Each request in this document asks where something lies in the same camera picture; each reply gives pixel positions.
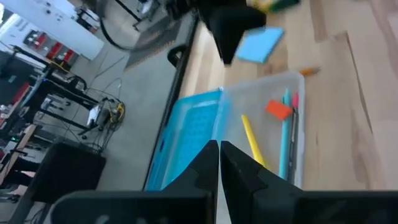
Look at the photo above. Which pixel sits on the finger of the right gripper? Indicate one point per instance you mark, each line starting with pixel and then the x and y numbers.
pixel 233 31

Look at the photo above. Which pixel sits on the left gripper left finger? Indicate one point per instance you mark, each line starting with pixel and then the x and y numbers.
pixel 202 174

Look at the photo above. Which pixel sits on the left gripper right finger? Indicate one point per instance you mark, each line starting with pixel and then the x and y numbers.
pixel 245 180

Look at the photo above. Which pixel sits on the blue sticky notepad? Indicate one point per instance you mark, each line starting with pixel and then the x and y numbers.
pixel 259 45

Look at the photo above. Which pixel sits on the yellow marker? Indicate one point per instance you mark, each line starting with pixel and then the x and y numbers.
pixel 252 140

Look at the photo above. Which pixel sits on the teal marker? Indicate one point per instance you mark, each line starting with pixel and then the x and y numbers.
pixel 284 140

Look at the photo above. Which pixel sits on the black pen pink end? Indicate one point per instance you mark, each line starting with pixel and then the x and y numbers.
pixel 293 140

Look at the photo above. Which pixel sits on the orange red eraser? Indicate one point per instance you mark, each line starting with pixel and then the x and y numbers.
pixel 278 109

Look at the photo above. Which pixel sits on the orange pencil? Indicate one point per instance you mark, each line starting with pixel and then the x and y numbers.
pixel 310 71

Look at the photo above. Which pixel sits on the blue plastic box lid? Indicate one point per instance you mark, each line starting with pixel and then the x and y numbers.
pixel 186 137

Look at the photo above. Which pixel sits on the green yellow crayon box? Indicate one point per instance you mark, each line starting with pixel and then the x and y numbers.
pixel 276 4

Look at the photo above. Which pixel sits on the clear plastic storage box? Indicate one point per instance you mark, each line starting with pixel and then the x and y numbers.
pixel 258 90

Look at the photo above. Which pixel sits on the black box on floor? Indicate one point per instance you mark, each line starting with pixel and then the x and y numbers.
pixel 68 172

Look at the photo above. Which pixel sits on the red drawer rack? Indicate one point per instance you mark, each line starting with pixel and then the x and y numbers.
pixel 53 49

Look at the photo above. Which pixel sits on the black aluminium table frame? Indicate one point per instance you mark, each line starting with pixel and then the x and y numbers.
pixel 174 102

